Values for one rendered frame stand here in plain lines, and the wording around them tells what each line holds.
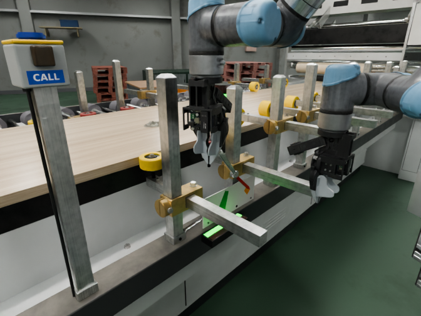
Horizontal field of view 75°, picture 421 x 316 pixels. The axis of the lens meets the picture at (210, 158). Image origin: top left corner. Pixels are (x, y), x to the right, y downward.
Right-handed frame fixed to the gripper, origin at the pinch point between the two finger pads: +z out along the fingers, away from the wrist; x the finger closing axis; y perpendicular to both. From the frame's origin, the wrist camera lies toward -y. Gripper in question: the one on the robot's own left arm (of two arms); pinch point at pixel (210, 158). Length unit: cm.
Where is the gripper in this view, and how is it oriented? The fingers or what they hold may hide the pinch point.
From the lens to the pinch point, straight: 69.4
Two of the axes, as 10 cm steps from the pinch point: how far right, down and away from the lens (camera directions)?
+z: 0.0, 9.4, 3.5
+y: -4.1, 3.2, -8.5
